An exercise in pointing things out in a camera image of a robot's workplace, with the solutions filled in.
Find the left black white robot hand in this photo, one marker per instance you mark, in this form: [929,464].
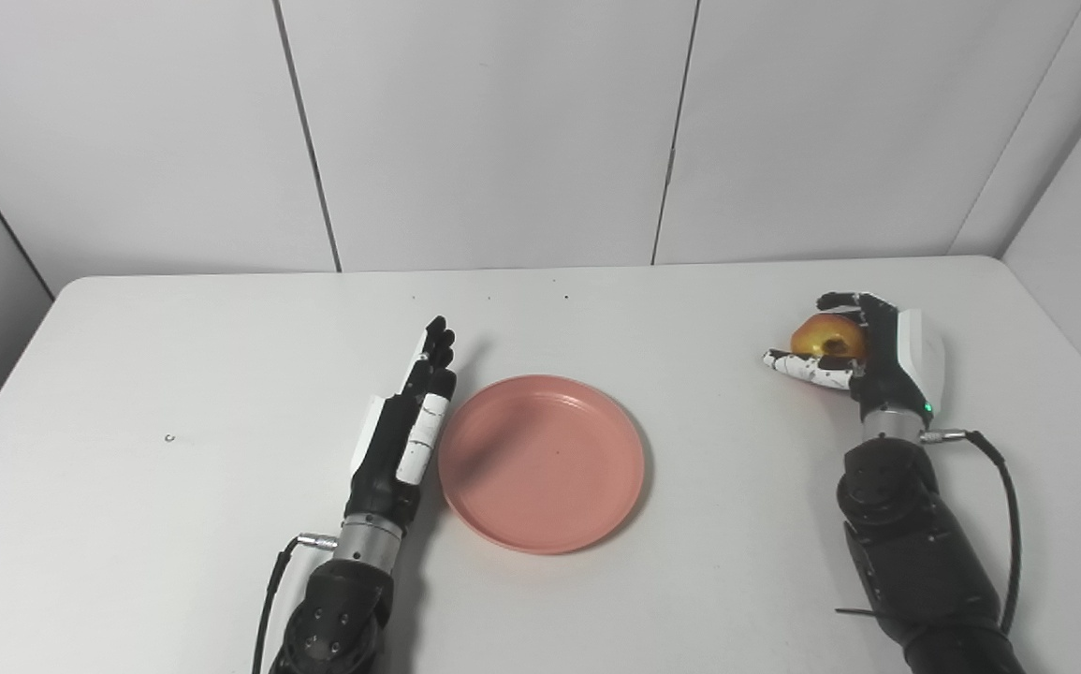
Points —
[386,459]

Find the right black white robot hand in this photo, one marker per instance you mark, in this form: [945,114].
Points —
[891,365]

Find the pink round plate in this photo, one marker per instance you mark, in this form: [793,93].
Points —
[545,468]

